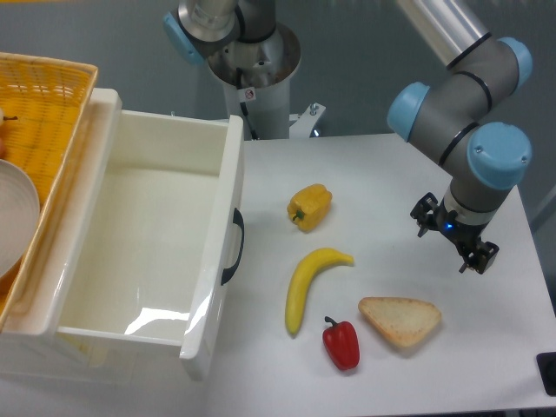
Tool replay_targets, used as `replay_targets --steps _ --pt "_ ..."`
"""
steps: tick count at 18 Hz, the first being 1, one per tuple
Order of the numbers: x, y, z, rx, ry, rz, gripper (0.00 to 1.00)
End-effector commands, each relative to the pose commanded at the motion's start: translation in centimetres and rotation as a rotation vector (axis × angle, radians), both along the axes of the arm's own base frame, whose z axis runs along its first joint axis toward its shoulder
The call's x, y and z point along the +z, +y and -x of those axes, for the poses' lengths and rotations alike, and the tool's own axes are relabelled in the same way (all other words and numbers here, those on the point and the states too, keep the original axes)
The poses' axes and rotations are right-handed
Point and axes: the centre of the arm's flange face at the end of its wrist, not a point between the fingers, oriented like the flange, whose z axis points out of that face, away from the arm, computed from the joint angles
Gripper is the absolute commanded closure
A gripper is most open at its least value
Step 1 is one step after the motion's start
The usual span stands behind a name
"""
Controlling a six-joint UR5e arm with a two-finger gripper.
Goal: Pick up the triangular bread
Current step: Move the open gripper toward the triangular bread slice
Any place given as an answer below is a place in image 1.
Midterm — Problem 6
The yellow banana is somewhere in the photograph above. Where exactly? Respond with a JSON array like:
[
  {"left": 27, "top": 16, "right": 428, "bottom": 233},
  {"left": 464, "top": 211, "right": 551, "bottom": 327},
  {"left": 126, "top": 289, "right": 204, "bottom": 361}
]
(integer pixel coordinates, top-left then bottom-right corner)
[{"left": 284, "top": 248, "right": 354, "bottom": 337}]

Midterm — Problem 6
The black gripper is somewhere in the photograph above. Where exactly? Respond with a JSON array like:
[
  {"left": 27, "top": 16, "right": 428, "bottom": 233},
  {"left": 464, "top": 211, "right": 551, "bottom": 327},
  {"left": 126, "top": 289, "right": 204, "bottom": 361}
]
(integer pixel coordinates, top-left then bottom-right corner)
[{"left": 410, "top": 193, "right": 499, "bottom": 275}]

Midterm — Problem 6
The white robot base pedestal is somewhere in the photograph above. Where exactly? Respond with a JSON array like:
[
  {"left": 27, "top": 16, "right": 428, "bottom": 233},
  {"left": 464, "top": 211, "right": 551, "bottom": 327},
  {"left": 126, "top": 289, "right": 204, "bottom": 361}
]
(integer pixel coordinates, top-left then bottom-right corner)
[{"left": 208, "top": 23, "right": 326, "bottom": 141}]

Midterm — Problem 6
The triangle bread slice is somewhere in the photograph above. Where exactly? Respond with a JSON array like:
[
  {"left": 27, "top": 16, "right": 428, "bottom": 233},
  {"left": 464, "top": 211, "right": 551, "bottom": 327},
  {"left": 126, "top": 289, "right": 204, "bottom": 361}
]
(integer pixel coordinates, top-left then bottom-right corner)
[{"left": 358, "top": 297, "right": 442, "bottom": 348}]

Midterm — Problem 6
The yellow woven basket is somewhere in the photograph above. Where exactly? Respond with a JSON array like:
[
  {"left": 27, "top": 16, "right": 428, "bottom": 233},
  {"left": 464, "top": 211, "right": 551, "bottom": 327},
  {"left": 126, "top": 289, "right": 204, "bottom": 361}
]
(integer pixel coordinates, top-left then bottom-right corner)
[{"left": 1, "top": 52, "right": 98, "bottom": 323}]

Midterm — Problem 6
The black cable on pedestal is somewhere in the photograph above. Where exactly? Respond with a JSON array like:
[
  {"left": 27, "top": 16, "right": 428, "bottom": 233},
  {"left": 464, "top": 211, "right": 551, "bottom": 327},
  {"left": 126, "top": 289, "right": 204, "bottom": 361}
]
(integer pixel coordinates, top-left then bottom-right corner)
[{"left": 236, "top": 67, "right": 261, "bottom": 140}]

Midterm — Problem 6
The white drawer cabinet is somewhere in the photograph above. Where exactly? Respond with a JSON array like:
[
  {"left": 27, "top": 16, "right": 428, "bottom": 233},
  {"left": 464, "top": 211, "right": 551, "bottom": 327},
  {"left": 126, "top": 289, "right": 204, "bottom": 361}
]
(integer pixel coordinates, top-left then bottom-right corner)
[{"left": 1, "top": 89, "right": 179, "bottom": 382}]

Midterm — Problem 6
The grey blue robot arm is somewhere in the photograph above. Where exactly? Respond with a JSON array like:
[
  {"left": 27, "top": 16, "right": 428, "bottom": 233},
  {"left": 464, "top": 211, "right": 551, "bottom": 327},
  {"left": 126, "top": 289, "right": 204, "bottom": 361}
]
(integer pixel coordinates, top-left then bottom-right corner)
[{"left": 163, "top": 1, "right": 533, "bottom": 273}]

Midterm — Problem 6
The white open drawer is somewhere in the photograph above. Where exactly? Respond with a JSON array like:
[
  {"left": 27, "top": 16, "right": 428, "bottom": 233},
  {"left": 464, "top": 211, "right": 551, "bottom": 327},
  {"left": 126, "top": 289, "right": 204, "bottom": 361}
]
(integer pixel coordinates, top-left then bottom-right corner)
[{"left": 58, "top": 111, "right": 244, "bottom": 381}]

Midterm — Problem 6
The black drawer handle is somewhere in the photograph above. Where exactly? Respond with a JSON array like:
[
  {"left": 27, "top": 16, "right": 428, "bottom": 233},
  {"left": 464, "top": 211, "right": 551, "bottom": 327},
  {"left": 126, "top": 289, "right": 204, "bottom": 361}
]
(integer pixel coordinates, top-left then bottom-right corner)
[{"left": 221, "top": 208, "right": 245, "bottom": 286}]

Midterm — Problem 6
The black round object table edge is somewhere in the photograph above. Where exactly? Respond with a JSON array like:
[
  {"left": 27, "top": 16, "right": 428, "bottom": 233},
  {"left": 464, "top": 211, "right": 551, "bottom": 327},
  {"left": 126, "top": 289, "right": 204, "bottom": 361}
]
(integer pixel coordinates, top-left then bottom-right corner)
[{"left": 536, "top": 352, "right": 556, "bottom": 397}]

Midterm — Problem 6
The red bell pepper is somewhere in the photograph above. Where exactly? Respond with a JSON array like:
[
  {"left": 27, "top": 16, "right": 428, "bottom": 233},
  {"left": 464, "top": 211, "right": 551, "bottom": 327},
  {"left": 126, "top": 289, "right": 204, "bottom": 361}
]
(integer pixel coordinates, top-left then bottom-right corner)
[{"left": 322, "top": 316, "right": 360, "bottom": 371}]

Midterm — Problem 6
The white ridged bowl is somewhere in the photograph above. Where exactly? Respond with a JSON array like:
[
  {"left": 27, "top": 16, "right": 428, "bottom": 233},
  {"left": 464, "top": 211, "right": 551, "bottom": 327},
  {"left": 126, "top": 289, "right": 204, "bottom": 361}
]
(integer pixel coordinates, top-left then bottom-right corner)
[{"left": 0, "top": 160, "right": 40, "bottom": 278}]

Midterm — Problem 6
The yellow bell pepper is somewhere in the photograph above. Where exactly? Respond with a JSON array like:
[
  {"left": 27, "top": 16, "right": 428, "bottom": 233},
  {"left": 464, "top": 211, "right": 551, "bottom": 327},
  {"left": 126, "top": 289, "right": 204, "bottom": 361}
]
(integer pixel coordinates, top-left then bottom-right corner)
[{"left": 287, "top": 183, "right": 333, "bottom": 232}]

